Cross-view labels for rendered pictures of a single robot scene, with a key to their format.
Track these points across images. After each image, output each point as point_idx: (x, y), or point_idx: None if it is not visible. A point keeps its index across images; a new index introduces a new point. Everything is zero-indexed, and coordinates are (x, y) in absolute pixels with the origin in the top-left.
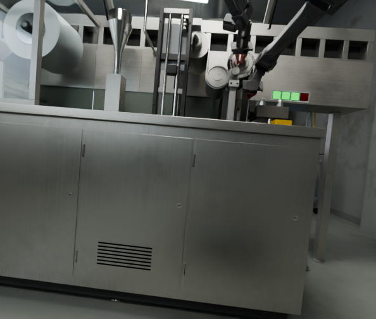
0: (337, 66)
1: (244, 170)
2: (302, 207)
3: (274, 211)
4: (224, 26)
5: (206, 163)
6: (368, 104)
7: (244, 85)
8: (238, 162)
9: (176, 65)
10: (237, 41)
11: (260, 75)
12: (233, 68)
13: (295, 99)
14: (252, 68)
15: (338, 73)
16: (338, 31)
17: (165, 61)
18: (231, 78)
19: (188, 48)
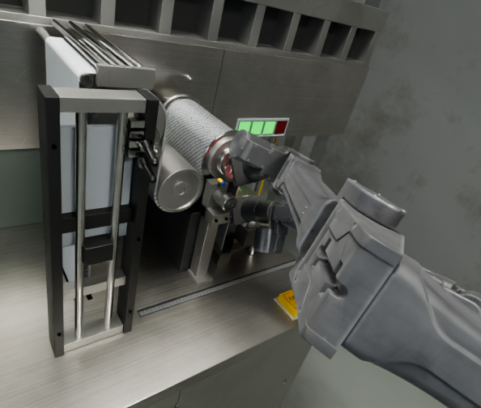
0: (331, 73)
1: (244, 378)
2: (294, 370)
3: (266, 389)
4: (237, 159)
5: (195, 401)
6: (344, 129)
7: (236, 214)
8: (238, 376)
9: (111, 239)
10: (250, 172)
11: (282, 240)
12: (227, 201)
13: (268, 132)
14: (266, 214)
15: (329, 84)
16: (350, 9)
17: (78, 240)
18: (213, 201)
19: (143, 202)
